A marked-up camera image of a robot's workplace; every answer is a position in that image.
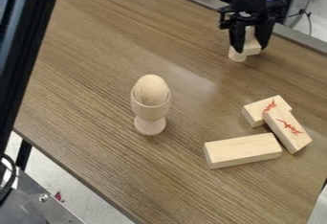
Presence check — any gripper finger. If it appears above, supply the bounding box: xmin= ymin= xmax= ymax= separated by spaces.
xmin=227 ymin=18 xmax=250 ymax=55
xmin=252 ymin=16 xmax=277 ymax=51

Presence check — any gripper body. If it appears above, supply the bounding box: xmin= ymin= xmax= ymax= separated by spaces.
xmin=217 ymin=3 xmax=279 ymax=31

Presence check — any small plain wooden block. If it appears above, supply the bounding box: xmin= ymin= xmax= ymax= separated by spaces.
xmin=244 ymin=26 xmax=264 ymax=56

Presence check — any wooden cylinder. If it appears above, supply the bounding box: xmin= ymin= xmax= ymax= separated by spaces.
xmin=227 ymin=45 xmax=250 ymax=63

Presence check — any wooden block with red mark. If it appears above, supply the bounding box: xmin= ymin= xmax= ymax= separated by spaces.
xmin=240 ymin=94 xmax=294 ymax=129
xmin=261 ymin=108 xmax=315 ymax=155

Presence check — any wooden egg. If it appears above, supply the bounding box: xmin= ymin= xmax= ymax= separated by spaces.
xmin=132 ymin=74 xmax=170 ymax=107

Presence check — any long plain wooden block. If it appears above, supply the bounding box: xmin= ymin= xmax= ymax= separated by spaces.
xmin=202 ymin=132 xmax=284 ymax=170

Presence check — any grey metal base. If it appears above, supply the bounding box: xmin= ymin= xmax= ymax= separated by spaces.
xmin=0 ymin=169 xmax=85 ymax=224

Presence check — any black frame post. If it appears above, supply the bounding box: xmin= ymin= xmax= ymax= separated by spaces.
xmin=0 ymin=0 xmax=64 ymax=150

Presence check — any black cable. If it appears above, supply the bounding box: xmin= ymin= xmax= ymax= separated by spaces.
xmin=0 ymin=153 xmax=20 ymax=205

